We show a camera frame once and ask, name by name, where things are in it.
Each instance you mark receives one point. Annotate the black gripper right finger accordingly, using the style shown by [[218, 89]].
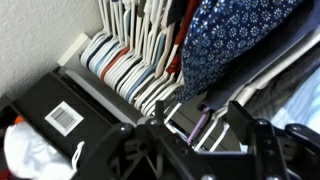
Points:
[[266, 146]]

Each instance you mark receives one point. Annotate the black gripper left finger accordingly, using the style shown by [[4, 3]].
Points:
[[110, 150]]

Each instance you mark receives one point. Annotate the white plastic hanger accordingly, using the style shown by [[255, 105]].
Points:
[[90, 50], [156, 91], [253, 88]]

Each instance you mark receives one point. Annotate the navy dotted shirt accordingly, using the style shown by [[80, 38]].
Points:
[[233, 43]]

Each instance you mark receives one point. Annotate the light blue shirt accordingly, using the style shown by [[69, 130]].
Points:
[[300, 110]]

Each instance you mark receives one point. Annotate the dark red shirt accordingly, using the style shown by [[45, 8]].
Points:
[[186, 26]]

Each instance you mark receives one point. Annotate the grey heathered garment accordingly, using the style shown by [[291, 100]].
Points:
[[283, 86]]

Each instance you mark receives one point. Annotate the purple hanger hook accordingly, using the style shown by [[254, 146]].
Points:
[[198, 128]]

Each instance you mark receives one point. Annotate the black box with barcode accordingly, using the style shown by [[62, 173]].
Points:
[[50, 100]]

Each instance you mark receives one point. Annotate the white crumpled cloth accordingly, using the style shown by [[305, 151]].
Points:
[[30, 156]]

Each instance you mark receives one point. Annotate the red plastic hanger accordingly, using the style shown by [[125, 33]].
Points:
[[115, 62]]

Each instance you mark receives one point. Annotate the orange cap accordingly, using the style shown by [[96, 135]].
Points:
[[19, 120]]

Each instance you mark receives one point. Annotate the white rod bracket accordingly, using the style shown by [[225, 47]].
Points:
[[73, 50]]

